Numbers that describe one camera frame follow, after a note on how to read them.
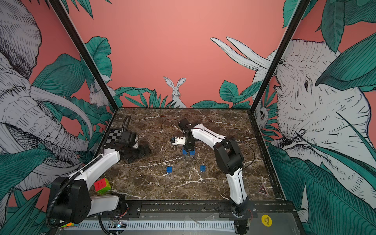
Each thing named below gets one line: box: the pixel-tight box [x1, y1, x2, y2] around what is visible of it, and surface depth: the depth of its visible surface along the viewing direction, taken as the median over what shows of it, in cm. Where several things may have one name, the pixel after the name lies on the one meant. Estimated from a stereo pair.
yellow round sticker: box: [261, 214, 273, 228], surface depth 73 cm
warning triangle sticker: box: [257, 184, 269, 196], surface depth 82 cm
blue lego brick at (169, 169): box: [165, 166, 173, 174], surface depth 90 cm
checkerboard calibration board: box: [105, 128, 123, 144], surface depth 102 cm
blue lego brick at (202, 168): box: [199, 164, 207, 172], surface depth 90 cm
